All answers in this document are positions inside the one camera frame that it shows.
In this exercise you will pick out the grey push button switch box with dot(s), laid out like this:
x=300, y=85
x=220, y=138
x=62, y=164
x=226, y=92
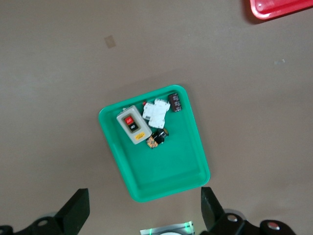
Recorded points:
x=123, y=118

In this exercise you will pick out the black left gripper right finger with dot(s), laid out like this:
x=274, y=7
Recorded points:
x=215, y=218

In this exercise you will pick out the white circuit breaker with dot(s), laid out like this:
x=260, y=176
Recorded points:
x=157, y=115

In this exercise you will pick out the black orange push button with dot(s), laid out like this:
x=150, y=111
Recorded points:
x=159, y=137

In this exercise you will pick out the red tray with fittings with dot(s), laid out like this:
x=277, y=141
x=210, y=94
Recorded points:
x=281, y=9

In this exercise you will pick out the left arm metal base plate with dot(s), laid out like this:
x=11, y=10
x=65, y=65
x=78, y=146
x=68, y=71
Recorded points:
x=156, y=230

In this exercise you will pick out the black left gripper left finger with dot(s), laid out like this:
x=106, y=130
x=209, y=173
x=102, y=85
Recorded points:
x=71, y=215

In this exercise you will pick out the small clear tape scrap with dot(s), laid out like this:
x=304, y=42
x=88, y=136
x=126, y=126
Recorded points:
x=279, y=61

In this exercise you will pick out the square clear tape patch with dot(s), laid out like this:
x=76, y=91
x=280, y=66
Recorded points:
x=110, y=41

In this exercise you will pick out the black cylindrical capacitor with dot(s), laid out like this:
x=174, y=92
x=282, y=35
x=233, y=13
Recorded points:
x=175, y=102

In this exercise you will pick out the green plastic tray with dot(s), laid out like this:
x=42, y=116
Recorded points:
x=166, y=166

